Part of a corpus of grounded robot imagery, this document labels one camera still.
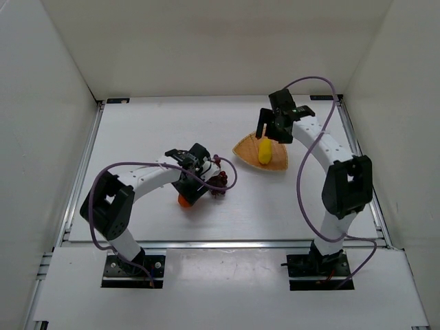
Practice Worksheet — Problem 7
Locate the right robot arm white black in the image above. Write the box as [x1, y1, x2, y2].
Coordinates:
[256, 89, 373, 256]

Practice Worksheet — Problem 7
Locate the black corner bracket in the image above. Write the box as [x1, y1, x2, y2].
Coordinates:
[310, 95, 333, 101]
[106, 98, 130, 104]

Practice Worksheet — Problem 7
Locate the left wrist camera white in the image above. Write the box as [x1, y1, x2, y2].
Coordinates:
[199, 158, 221, 182]

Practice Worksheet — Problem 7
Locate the woven triangular fruit basket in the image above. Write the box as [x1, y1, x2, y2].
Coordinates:
[232, 132, 289, 171]

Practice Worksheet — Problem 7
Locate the orange fake mandarin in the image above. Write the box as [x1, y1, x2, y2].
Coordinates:
[177, 195, 193, 208]

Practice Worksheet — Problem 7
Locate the yellow fake lemon fruit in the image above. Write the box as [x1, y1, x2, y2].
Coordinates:
[258, 138, 272, 165]

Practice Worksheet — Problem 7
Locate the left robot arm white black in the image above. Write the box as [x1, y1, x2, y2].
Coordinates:
[80, 143, 221, 267]

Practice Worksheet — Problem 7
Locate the purple fake grape bunch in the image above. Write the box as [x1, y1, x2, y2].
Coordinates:
[206, 154, 228, 188]

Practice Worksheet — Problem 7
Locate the front aluminium rail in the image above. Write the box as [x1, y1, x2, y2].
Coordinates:
[61, 238, 387, 250]

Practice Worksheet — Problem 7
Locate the aluminium rail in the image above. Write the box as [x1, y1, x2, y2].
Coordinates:
[52, 100, 105, 250]
[338, 94, 394, 249]
[61, 238, 387, 250]

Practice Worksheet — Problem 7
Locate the left aluminium rail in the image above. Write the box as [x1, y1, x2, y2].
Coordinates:
[52, 100, 105, 250]

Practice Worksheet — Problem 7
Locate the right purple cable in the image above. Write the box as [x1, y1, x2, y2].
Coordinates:
[283, 75, 377, 289]

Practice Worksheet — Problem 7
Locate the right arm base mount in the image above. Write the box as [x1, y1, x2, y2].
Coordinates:
[280, 253, 355, 292]

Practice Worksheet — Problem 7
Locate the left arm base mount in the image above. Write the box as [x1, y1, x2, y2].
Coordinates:
[101, 254, 166, 289]

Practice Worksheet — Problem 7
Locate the right black corner bracket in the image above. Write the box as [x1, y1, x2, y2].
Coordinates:
[310, 95, 333, 101]

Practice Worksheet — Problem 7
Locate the left black corner bracket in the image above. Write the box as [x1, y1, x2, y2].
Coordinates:
[106, 98, 130, 104]

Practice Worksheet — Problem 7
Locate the right aluminium rail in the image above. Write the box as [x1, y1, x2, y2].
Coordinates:
[338, 94, 394, 249]

